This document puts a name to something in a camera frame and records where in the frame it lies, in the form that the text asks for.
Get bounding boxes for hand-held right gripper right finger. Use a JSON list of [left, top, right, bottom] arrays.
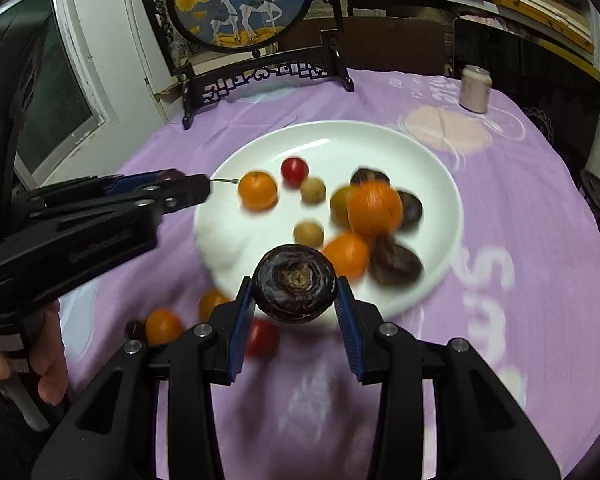
[[334, 276, 561, 480]]

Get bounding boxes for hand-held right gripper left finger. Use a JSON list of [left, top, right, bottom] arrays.
[[32, 276, 255, 480]]

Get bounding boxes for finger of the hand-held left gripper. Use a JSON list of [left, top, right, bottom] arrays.
[[30, 174, 212, 218], [15, 170, 168, 211]]

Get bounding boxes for white plate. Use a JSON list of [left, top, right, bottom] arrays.
[[193, 119, 464, 322]]

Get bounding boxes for small pale yellow fruit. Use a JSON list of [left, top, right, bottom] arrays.
[[293, 220, 325, 249], [300, 177, 327, 206]]

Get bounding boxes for red cherry tomato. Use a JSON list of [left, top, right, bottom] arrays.
[[246, 317, 281, 358], [281, 157, 310, 189]]

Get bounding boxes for large mandarin orange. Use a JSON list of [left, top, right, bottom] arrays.
[[346, 181, 404, 240]]

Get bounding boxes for yellow cherry tomato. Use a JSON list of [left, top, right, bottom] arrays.
[[198, 288, 233, 323], [329, 186, 353, 228], [145, 308, 185, 347]]

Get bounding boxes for person's left hand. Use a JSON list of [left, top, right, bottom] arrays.
[[0, 302, 71, 406]]

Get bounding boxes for purple printed tablecloth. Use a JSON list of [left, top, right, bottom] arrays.
[[57, 67, 600, 480]]

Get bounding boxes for window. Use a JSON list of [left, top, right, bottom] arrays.
[[10, 0, 121, 186]]

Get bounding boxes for white leaning board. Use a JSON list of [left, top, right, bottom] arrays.
[[122, 0, 178, 126]]

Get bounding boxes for round deer picture screen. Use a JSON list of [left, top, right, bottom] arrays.
[[134, 0, 356, 131]]

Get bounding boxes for pale drink can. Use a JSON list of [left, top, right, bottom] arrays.
[[458, 65, 493, 113]]

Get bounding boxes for black round stand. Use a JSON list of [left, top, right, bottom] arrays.
[[577, 169, 600, 241]]

